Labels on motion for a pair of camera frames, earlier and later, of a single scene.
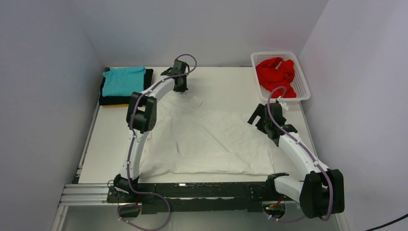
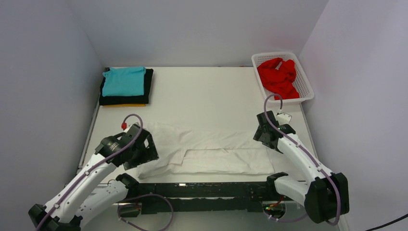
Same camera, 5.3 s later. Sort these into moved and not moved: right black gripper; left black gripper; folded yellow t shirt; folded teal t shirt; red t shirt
Moved: right black gripper; left black gripper
Not moved: red t shirt; folded yellow t shirt; folded teal t shirt
